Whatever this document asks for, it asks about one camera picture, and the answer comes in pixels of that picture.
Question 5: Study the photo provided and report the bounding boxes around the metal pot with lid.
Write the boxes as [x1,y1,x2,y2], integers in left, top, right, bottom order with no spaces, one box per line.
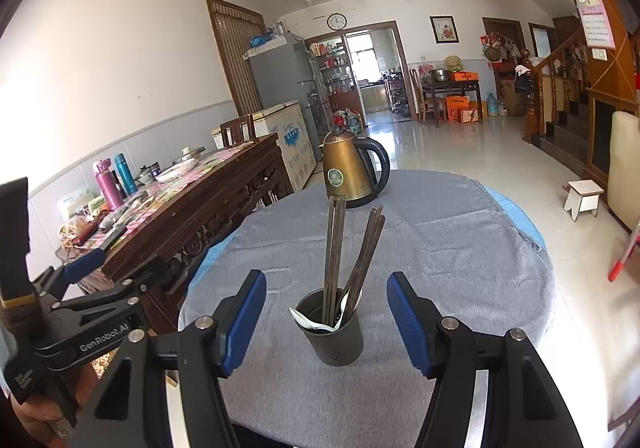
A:
[172,146,207,163]

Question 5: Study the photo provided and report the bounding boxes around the grey refrigerator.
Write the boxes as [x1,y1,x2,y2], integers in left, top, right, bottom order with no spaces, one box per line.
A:
[248,32,331,163]

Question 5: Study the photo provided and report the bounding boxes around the bronze electric kettle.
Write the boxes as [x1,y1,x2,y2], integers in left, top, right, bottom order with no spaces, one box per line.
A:
[321,125,391,209]

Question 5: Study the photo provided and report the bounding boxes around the brown door curtain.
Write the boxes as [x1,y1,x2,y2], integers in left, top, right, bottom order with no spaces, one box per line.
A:
[206,0,267,116]

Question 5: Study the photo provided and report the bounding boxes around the glass bottle shelf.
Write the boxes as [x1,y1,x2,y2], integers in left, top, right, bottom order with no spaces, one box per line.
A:
[306,40,353,113]

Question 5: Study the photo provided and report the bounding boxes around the dark wooden side table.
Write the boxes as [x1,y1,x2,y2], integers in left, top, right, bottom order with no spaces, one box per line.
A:
[420,78,483,123]

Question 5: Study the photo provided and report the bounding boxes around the white chest freezer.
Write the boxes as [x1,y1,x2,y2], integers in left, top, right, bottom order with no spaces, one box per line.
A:
[250,99,318,191]

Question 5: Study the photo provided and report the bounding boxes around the blue table cover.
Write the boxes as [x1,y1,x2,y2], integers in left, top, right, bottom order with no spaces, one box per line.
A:
[187,183,546,289]

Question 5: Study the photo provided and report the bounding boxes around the tall orange box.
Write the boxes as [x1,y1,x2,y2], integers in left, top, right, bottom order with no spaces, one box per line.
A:
[445,96,471,121]

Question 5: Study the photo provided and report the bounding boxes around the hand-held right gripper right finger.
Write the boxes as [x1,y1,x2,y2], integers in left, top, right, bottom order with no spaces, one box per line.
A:
[386,271,583,448]

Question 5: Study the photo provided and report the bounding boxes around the slatted wooden chair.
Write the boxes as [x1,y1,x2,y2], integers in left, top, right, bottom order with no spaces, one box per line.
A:
[410,68,442,123]

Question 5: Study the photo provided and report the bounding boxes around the cream sofa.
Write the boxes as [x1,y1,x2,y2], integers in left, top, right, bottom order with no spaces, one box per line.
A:
[606,110,640,231]

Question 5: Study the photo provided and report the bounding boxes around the framed wall picture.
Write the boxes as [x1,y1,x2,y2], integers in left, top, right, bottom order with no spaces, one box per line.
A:
[429,16,459,44]

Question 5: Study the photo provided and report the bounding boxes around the dark metal utensil holder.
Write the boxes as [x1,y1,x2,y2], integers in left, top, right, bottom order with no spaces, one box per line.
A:
[290,287,365,368]

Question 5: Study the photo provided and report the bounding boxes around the pink thermos bottle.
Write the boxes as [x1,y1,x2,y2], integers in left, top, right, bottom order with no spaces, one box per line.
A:
[93,159,124,211]

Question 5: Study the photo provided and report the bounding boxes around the red plastic chair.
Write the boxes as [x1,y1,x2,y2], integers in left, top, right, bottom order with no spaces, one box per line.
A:
[607,220,640,283]

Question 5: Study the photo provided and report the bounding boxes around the teal thermos bottle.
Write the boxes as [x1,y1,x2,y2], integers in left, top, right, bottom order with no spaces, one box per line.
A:
[114,154,138,195]

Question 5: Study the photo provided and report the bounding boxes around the white plate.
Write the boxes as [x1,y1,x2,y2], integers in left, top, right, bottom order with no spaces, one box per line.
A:
[155,162,198,183]

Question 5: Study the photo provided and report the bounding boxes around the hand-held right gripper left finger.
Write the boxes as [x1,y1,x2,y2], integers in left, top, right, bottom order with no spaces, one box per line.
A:
[67,269,268,448]

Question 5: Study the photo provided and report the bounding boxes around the grey tablecloth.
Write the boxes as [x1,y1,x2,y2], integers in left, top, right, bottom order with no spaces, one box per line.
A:
[177,169,557,444]

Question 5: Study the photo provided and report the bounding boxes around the person's left hand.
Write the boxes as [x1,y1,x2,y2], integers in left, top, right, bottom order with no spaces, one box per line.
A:
[10,360,101,439]

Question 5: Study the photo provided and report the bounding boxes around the dark wooden chair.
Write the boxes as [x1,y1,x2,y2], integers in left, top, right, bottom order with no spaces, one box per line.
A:
[220,114,258,149]

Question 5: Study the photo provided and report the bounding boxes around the pink wall calendar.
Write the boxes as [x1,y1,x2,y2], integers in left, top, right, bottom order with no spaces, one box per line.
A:
[564,0,617,49]

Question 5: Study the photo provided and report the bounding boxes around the dark wooden chopstick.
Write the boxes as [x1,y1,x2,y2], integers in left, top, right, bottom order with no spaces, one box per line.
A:
[322,196,337,323]
[327,197,347,325]
[340,206,383,323]
[346,215,387,321]

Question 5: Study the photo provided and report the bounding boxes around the small white stool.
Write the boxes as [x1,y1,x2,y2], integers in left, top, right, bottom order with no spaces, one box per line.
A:
[561,179,606,222]

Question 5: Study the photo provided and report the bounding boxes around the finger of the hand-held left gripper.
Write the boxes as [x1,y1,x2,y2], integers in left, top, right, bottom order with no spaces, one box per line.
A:
[47,255,173,329]
[32,250,108,301]

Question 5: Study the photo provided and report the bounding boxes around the carved wooden sideboard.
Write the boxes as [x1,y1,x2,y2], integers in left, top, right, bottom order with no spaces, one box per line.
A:
[55,133,295,333]

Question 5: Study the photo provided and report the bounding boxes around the wooden staircase railing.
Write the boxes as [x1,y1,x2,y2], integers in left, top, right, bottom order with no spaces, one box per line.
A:
[520,28,591,143]

